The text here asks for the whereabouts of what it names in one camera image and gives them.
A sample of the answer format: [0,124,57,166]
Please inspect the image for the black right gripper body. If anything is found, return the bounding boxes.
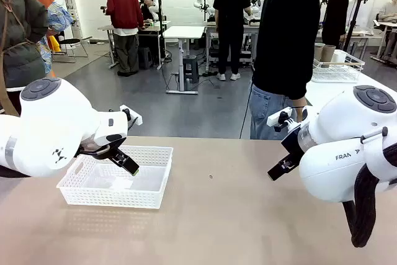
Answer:
[280,125,306,161]

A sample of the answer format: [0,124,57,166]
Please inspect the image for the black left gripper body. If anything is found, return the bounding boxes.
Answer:
[77,133,128,159]

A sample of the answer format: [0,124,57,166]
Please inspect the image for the white perforated plastic basket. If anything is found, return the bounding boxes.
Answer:
[56,145,174,210]

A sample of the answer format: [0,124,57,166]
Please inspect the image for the person's right forearm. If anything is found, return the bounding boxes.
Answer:
[292,97,307,122]

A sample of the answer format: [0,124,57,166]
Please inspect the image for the dark plastic stool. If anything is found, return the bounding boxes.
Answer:
[136,46,154,70]

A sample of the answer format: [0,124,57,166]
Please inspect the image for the grey plastic stool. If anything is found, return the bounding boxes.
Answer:
[182,55,199,84]

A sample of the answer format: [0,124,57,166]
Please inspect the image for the black seat metal chair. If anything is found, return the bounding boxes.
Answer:
[51,35,94,64]

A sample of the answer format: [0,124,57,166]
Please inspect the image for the white side table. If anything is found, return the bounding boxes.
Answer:
[305,49,397,117]

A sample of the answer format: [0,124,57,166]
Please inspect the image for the person in black sweater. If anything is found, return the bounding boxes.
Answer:
[249,0,356,141]

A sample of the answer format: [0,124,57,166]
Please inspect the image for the wooden top work desk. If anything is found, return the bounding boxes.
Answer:
[97,19,171,70]

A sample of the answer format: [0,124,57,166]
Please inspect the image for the background robot work table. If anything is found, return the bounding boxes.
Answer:
[204,20,262,73]

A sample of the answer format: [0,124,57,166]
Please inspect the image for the white standing desk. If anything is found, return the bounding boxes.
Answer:
[163,25,206,95]

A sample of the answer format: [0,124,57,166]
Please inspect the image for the person in red sweater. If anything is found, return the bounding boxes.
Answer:
[104,0,145,77]

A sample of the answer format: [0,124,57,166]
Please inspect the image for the black tripod pole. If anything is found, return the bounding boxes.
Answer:
[156,0,166,61]

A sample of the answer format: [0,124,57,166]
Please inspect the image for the person in orange patterned jacket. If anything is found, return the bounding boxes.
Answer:
[9,0,75,76]

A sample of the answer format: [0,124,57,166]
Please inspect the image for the standing person in black clothes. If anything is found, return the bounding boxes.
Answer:
[321,0,356,50]

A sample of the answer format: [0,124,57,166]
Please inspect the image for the person in green jacket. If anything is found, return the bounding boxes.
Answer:
[0,0,50,117]

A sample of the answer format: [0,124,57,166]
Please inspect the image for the person in black t-shirt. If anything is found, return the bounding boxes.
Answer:
[213,0,252,81]

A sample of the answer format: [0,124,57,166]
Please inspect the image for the white background office desk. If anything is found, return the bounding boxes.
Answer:
[370,19,397,61]

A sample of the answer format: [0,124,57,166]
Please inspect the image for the seated person in grey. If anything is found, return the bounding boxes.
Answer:
[377,0,397,61]

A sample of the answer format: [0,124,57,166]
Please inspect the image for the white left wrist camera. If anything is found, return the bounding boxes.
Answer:
[119,104,143,127]

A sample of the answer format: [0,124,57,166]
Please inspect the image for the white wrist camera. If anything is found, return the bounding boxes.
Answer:
[119,104,143,127]
[266,106,295,132]

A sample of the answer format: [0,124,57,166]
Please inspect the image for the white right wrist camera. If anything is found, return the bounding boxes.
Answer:
[266,106,295,132]

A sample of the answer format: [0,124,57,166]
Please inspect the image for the black hanging cable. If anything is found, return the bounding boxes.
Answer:
[238,80,254,140]

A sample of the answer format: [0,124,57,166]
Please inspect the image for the white wire dish rack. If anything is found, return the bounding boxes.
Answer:
[311,50,366,84]

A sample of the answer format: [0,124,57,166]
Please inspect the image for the black right arm cable sleeve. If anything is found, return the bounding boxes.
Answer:
[342,143,397,249]

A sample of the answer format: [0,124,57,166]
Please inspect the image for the black arm cable sleeve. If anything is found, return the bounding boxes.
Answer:
[0,165,31,179]
[342,143,397,249]

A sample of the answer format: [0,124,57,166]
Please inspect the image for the black left arm cable sleeve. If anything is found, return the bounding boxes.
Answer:
[0,165,31,179]

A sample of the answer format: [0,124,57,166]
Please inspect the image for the black camera tripod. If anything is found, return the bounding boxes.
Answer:
[342,0,370,52]

